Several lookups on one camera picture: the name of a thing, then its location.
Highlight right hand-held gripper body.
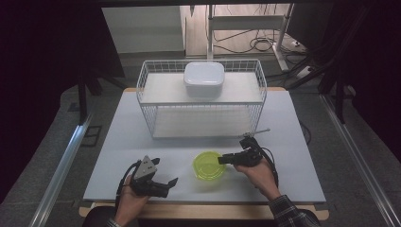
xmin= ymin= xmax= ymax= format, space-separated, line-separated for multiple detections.
xmin=234 ymin=127 xmax=272 ymax=168

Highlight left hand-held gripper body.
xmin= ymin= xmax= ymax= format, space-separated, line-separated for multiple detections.
xmin=130 ymin=154 xmax=164 ymax=197

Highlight green translucent bowl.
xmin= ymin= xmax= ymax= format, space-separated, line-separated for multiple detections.
xmin=192 ymin=150 xmax=228 ymax=182

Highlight white square bowl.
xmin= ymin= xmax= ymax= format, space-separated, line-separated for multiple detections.
xmin=183 ymin=61 xmax=226 ymax=98

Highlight white wire rack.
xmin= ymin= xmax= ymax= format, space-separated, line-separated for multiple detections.
xmin=135 ymin=59 xmax=269 ymax=140

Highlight person's right hand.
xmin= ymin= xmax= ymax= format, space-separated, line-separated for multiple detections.
xmin=234 ymin=157 xmax=282 ymax=201

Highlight person's left hand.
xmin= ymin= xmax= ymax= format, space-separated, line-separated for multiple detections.
xmin=113 ymin=174 xmax=149 ymax=227

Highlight white table board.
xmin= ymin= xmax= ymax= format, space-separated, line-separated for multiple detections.
xmin=82 ymin=89 xmax=327 ymax=204

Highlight black floor plate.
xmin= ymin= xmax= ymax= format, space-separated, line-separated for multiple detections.
xmin=80 ymin=125 xmax=103 ymax=148

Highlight black stand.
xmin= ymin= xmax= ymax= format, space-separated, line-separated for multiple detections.
xmin=317 ymin=67 xmax=353 ymax=125
xmin=76 ymin=70 xmax=128 ymax=125

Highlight white power strip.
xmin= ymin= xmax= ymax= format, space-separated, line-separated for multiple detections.
xmin=295 ymin=64 xmax=317 ymax=80

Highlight white panel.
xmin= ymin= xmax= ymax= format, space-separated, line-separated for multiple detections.
xmin=101 ymin=5 xmax=185 ymax=55

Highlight dark curtain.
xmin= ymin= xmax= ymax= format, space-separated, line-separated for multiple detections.
xmin=0 ymin=0 xmax=126 ymax=202
xmin=288 ymin=3 xmax=401 ymax=165

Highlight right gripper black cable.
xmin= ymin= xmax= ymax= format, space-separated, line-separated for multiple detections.
xmin=250 ymin=135 xmax=280 ymax=188

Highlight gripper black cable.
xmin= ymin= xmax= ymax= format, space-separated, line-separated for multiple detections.
xmin=114 ymin=160 xmax=142 ymax=207
xmin=250 ymin=135 xmax=280 ymax=188

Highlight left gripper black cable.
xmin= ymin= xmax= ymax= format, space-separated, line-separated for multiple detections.
xmin=114 ymin=160 xmax=142 ymax=207

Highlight metal floor rail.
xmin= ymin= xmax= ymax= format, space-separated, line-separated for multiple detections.
xmin=319 ymin=94 xmax=401 ymax=227
xmin=29 ymin=113 xmax=95 ymax=227

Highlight black floor cables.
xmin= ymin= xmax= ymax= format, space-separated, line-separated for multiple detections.
xmin=213 ymin=28 xmax=305 ymax=55

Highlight white desk frame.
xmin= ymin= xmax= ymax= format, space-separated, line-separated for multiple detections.
xmin=205 ymin=3 xmax=293 ymax=72

